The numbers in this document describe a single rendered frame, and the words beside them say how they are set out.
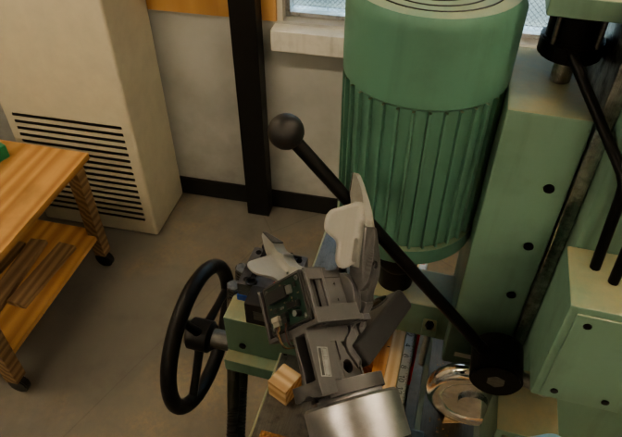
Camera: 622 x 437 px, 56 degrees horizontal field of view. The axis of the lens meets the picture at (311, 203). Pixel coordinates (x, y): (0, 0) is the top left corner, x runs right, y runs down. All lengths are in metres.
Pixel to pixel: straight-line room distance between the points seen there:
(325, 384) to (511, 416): 0.30
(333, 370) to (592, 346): 0.25
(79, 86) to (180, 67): 0.39
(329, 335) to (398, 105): 0.23
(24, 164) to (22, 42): 0.41
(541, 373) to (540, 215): 0.16
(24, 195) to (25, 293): 0.36
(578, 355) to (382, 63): 0.34
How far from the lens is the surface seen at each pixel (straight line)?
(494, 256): 0.71
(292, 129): 0.54
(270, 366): 1.01
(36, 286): 2.20
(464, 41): 0.54
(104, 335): 2.24
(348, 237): 0.56
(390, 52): 0.55
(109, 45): 2.04
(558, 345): 0.63
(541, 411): 0.78
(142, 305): 2.28
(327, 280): 0.56
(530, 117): 0.59
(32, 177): 2.09
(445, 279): 0.88
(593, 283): 0.61
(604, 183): 0.60
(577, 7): 0.58
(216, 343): 1.11
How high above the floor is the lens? 1.72
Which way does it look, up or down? 42 degrees down
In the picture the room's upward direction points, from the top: straight up
